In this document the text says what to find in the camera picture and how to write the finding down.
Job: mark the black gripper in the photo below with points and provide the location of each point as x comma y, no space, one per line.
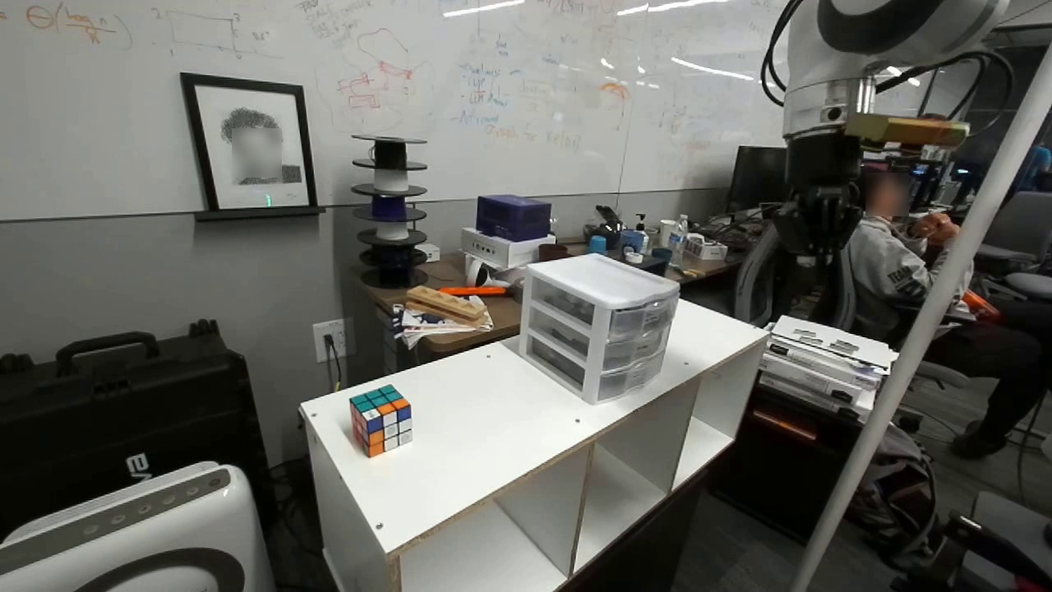
822,171

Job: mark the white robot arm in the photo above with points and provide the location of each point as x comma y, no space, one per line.
833,66

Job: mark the stack of papers and books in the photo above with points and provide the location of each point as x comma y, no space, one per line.
826,357

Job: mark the white plastic drawer unit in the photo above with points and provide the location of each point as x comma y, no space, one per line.
602,273

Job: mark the dark computer monitor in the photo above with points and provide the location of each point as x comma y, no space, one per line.
756,178

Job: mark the grey office chair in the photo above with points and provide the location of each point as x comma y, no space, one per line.
760,250

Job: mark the seated person in grey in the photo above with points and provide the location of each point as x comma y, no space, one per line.
889,273

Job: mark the white container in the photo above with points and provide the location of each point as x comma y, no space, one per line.
671,239

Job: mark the white diagonal pole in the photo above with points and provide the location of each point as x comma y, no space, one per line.
923,331

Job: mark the blue box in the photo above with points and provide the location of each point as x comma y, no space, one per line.
513,220

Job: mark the dark backpack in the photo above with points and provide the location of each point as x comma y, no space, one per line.
900,495

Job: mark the white flat box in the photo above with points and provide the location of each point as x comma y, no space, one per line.
497,250

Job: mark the wooden desk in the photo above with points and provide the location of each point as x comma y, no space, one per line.
503,318

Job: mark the orange tool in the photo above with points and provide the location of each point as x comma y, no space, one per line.
479,291

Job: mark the light wooden piece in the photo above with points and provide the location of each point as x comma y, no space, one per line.
450,305

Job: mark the black floor equipment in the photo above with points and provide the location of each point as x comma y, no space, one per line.
986,559

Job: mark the white crumpled cloth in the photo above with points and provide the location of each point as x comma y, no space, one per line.
422,331

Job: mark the stack of filament spools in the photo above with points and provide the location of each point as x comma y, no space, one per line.
388,210

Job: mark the white cubby shelf unit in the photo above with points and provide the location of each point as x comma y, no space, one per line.
480,449

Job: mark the rubik's cube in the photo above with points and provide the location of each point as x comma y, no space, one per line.
378,421

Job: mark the black framed picture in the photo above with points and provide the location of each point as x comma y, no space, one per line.
253,149

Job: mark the black hard carrying case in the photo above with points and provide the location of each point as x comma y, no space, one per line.
119,415

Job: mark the white air purifier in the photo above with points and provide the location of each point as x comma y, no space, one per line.
142,529

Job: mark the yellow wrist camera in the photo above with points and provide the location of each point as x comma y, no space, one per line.
906,131

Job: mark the white wall outlet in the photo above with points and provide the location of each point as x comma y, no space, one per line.
329,340

